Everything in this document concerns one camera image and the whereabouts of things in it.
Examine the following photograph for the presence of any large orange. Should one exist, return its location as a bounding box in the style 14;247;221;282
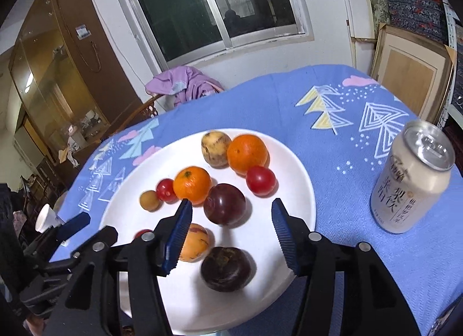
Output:
227;134;269;175

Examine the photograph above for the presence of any white framed window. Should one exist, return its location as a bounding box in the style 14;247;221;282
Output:
109;0;315;72

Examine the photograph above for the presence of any purple cloth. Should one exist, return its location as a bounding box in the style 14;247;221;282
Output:
145;66;225;109

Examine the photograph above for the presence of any wooden glass cabinet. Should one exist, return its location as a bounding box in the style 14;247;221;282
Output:
8;0;145;163

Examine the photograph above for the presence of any striped tan pepino melon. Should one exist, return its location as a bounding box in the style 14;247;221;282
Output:
179;223;210;263

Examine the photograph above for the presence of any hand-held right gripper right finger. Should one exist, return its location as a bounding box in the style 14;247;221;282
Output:
271;198;422;336

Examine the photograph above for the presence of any white board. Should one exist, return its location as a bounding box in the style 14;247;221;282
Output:
336;0;379;72

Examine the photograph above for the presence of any blue printed tablecloth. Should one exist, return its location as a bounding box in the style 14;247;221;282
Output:
49;64;463;336

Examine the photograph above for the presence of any dark purple mangosteen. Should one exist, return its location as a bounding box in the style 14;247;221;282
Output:
201;247;252;292

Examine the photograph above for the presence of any white plate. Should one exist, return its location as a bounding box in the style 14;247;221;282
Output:
98;128;317;335

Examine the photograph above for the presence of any dark red plum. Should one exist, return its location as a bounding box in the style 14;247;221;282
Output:
203;183;247;227

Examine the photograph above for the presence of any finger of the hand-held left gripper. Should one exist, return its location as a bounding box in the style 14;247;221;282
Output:
36;225;119;273
22;212;91;260

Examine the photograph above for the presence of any small orange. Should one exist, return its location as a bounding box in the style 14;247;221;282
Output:
172;166;212;205

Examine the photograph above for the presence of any white drink can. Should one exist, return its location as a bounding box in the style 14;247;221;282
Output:
370;119;456;234

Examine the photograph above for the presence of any shelf of patterned boxes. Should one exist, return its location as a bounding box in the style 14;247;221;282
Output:
358;0;463;130

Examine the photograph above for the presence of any tan round fruit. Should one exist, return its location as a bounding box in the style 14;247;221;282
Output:
201;131;232;169

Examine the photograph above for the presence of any small tan longan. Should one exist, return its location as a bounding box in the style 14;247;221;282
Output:
140;190;161;212

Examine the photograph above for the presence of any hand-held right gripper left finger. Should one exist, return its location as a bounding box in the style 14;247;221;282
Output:
47;199;193;336

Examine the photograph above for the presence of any framed picture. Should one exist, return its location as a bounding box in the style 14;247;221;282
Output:
370;23;454;123

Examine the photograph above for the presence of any white paper cup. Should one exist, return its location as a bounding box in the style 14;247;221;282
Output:
35;203;67;247

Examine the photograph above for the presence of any wooden chair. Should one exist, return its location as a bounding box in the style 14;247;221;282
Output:
119;93;161;130

